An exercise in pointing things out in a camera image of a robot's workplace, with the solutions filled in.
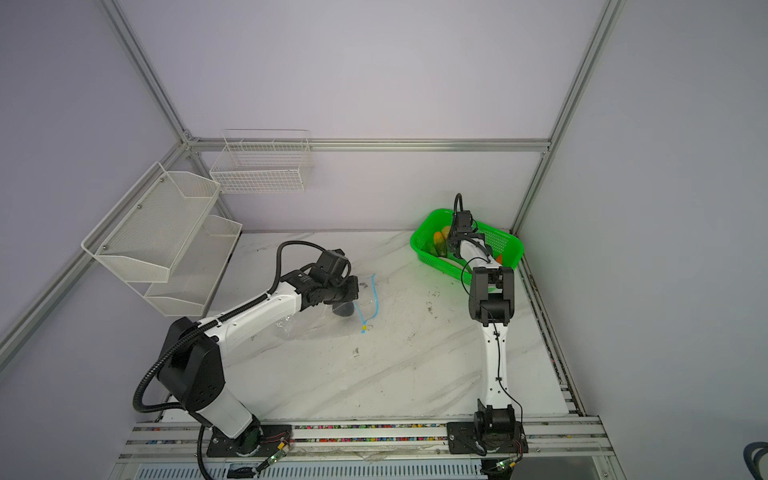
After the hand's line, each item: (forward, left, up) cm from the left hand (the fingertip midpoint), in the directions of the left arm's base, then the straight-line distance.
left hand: (356, 292), depth 86 cm
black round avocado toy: (-1, +4, -8) cm, 9 cm away
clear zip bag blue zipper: (-1, +12, -13) cm, 18 cm away
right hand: (+30, -40, -7) cm, 51 cm away
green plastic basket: (+28, -52, -8) cm, 59 cm away
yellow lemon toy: (+34, -31, -8) cm, 47 cm away
